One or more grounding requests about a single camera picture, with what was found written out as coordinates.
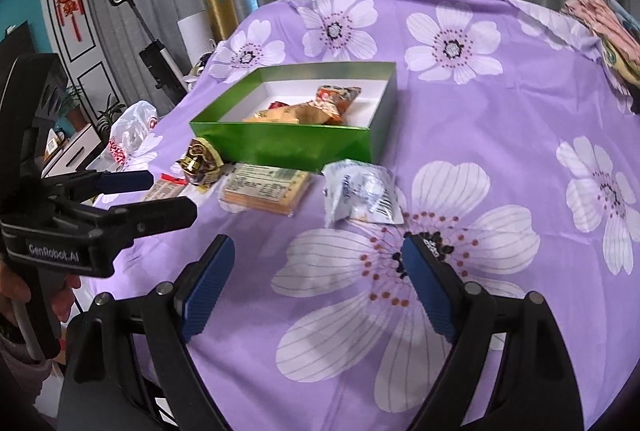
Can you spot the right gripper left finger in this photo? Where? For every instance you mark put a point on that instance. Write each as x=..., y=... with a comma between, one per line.
x=200, y=285

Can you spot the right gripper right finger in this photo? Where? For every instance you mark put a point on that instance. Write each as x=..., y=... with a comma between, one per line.
x=438, y=287

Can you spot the red beige snack packet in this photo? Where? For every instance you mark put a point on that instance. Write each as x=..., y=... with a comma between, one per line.
x=166, y=187

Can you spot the gold brown candy bag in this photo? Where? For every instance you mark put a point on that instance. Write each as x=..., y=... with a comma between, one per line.
x=201, y=164

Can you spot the yellow cracker pack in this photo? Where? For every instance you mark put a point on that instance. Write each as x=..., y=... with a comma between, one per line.
x=265, y=188

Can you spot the white silver snack packet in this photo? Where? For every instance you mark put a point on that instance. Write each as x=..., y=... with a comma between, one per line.
x=360, y=191

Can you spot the orange red snack packet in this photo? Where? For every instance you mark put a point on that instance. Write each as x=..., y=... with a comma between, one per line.
x=334, y=101

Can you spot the tan kraft snack bag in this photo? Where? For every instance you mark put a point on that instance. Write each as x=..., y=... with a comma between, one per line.
x=308, y=113

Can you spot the person grey sleeve forearm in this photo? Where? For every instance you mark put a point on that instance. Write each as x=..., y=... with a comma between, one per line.
x=28, y=373

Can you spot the person left hand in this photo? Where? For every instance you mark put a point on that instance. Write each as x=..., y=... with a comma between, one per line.
x=14, y=289

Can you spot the white tv cabinet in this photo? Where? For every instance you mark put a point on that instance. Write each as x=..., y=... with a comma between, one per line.
x=75, y=154

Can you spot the potted plant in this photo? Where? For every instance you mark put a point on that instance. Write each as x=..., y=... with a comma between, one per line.
x=114, y=108

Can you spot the white plastic bag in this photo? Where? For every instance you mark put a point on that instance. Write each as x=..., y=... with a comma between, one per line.
x=129, y=131

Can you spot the black television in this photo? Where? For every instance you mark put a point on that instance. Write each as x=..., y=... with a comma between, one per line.
x=15, y=44

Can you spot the black upright vacuum cleaner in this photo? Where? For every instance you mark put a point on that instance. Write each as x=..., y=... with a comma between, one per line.
x=155, y=56

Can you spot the purple floral tablecloth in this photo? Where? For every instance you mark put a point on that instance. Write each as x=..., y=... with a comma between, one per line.
x=508, y=140

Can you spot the green cardboard box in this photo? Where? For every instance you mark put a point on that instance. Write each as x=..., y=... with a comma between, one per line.
x=308, y=147

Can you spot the red chinese knot decoration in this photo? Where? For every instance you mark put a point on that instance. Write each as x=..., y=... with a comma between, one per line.
x=66, y=11

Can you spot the white air purifier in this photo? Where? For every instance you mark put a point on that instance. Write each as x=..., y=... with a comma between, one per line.
x=197, y=36

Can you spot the pile of folded clothes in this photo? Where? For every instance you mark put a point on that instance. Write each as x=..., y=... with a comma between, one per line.
x=618, y=31

